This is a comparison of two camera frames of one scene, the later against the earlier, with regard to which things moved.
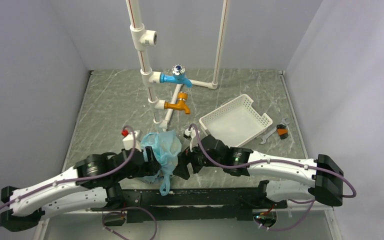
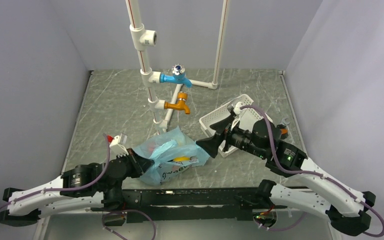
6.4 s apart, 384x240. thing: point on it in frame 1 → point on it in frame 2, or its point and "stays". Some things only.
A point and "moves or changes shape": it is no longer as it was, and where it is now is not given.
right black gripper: (181, 169) → (209, 144)
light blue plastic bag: (165, 145) moves or changes shape
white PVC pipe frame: (141, 39) stays
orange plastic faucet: (182, 96) stays
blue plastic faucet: (177, 76) stays
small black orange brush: (282, 131) stays
